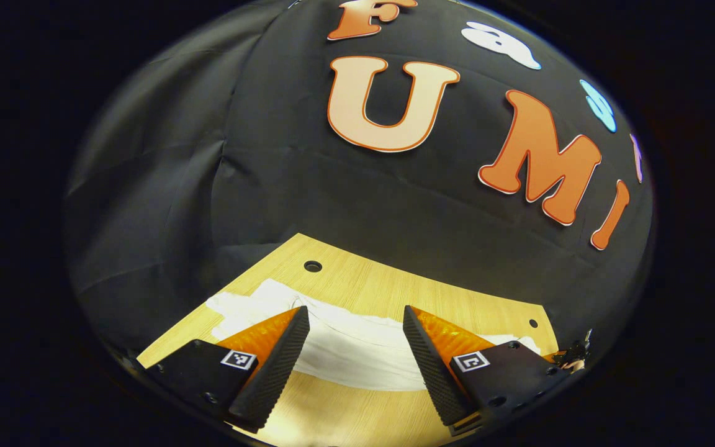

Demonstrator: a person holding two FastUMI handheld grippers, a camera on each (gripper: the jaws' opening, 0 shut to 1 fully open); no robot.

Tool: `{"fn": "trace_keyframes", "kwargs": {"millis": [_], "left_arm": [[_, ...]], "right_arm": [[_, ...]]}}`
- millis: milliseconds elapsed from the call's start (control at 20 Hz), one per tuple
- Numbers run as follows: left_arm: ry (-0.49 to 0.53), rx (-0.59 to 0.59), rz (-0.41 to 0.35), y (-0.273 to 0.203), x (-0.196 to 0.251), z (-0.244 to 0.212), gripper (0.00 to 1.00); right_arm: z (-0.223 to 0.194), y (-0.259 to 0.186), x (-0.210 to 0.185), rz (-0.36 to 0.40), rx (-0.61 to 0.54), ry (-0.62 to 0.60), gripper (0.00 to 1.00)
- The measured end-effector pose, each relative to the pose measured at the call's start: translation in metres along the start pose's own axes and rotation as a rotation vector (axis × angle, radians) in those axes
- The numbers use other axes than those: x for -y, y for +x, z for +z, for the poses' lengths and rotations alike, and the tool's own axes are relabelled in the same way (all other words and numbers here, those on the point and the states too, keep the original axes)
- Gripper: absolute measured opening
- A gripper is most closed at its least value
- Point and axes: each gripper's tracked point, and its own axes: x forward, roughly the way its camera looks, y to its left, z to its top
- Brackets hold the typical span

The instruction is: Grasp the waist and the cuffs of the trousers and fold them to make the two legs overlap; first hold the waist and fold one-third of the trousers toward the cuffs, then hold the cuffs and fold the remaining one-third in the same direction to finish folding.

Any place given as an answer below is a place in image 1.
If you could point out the black backdrop cloth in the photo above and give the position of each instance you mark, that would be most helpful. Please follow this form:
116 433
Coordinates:
332 198

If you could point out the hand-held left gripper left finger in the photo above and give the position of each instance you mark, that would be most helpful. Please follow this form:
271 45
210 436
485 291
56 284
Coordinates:
270 379

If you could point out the white jeans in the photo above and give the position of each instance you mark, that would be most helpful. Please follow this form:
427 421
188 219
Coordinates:
345 354

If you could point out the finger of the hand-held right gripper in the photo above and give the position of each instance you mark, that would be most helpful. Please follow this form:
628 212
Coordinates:
571 357

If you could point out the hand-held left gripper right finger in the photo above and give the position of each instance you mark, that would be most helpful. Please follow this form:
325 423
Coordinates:
432 372

